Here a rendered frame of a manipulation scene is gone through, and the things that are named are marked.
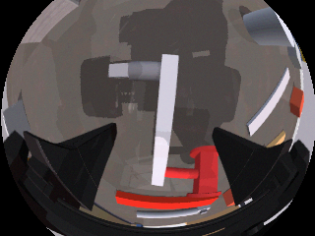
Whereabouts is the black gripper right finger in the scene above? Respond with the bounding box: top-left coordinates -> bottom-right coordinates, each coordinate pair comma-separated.
212,127 -> 292,206

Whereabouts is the grey flat bar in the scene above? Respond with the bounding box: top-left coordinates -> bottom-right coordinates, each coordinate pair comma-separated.
247,67 -> 290,137

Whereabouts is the grey cylinder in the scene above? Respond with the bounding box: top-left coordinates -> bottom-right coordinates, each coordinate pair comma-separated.
243,7 -> 294,47

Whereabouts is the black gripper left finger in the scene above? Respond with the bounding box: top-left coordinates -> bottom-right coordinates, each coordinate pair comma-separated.
23,122 -> 117,211

